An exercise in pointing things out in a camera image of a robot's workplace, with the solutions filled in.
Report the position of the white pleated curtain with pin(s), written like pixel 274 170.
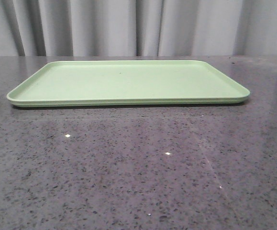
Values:
pixel 128 28

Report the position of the light green rectangular tray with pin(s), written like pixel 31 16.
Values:
pixel 127 82

